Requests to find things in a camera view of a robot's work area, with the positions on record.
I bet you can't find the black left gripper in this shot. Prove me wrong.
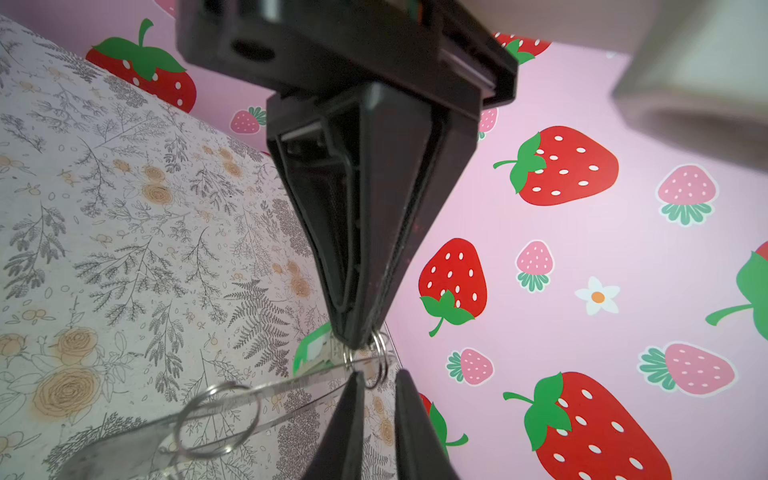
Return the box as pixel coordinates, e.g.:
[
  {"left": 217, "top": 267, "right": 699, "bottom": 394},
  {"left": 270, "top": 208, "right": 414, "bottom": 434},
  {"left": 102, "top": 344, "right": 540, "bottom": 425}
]
[{"left": 175, "top": 1, "right": 518, "bottom": 348}]

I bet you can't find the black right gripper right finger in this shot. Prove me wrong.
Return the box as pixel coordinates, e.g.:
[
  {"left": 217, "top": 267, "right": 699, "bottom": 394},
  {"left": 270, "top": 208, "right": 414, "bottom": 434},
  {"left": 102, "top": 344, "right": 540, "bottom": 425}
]
[{"left": 394, "top": 369, "right": 459, "bottom": 480}]

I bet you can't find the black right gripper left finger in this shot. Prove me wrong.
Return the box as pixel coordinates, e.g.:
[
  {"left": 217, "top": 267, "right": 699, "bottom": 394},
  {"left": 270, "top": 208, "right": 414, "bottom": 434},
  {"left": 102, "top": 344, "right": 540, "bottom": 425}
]
[{"left": 302, "top": 373, "right": 366, "bottom": 480}]

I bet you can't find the silver key green tag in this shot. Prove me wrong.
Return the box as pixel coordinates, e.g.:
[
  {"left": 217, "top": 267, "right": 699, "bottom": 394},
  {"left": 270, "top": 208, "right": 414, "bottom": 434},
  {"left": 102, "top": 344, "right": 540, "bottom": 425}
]
[{"left": 291, "top": 321, "right": 391, "bottom": 390}]

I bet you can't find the small silver key ring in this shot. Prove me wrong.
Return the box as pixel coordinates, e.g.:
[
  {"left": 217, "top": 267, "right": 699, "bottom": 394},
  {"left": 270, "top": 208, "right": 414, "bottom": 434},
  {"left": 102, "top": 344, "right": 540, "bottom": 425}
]
[{"left": 172, "top": 381, "right": 263, "bottom": 461}]

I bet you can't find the clear acrylic keyring holder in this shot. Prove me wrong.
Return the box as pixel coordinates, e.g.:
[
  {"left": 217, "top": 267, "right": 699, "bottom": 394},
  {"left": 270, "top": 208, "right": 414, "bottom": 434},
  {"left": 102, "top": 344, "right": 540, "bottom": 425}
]
[{"left": 54, "top": 372, "right": 364, "bottom": 479}]

